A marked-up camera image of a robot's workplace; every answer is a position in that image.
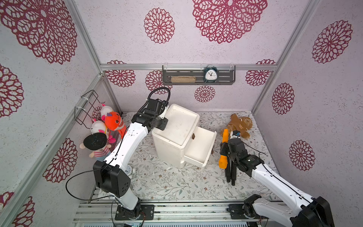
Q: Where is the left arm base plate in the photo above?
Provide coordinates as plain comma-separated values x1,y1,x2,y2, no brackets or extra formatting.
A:
114,204,155,221

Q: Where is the brown gingerbread plush toy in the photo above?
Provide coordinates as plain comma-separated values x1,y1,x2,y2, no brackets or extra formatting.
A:
226,114,253,139

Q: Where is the grey wall shelf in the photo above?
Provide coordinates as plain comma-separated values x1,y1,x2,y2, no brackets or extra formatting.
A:
162,64,236,85

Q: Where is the pink eared white plush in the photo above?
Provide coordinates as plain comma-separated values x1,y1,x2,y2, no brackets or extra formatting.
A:
100,104,113,121

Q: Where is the white plush doll striped shirt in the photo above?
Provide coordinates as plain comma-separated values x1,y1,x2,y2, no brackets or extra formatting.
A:
91,121,116,144

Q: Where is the aluminium frame profile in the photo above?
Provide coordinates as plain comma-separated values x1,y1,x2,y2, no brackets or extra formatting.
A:
0,73,103,225

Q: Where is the aluminium mounting rail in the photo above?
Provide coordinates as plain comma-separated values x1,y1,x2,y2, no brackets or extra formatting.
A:
72,201,267,224

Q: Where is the orange shark plush toy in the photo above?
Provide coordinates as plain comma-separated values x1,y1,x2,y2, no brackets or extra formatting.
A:
105,112,126,138

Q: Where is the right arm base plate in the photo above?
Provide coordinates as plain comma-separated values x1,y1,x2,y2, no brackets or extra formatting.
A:
226,203,266,219

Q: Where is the white plastic drawer cabinet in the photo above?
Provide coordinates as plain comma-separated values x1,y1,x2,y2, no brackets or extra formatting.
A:
151,104,200,168

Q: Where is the white drawer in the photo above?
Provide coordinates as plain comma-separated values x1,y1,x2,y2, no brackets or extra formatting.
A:
183,127,216,168

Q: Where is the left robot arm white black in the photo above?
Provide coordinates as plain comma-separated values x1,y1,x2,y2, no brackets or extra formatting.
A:
93,98,169,211

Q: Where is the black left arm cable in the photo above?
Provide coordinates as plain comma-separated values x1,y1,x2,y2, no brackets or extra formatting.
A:
137,87,172,114

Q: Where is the teal alarm clock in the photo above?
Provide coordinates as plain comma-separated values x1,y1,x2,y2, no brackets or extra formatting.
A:
203,67,218,83

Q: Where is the black wire wall basket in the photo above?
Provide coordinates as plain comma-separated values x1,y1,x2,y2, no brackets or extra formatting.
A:
73,90,104,129

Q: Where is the black haired plush doll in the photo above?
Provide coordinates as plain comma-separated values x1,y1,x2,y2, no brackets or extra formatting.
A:
79,132,112,161

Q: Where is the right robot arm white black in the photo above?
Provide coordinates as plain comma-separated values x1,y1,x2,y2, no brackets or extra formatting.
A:
219,137,335,227

